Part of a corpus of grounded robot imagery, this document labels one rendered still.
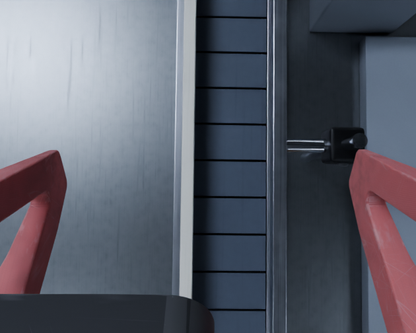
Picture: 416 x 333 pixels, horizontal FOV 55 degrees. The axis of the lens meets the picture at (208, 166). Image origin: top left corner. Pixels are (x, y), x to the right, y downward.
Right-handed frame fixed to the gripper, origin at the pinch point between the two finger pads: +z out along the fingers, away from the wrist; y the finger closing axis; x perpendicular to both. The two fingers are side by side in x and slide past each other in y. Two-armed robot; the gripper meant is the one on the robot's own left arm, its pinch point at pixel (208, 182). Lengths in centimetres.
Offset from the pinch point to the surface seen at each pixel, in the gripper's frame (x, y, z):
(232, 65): 8.5, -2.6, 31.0
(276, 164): 12.0, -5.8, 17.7
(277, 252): 17.6, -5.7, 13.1
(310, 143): 10.6, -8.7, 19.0
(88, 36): 7.6, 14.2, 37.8
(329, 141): 10.2, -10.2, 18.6
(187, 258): 21.5, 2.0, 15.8
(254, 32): 5.8, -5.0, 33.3
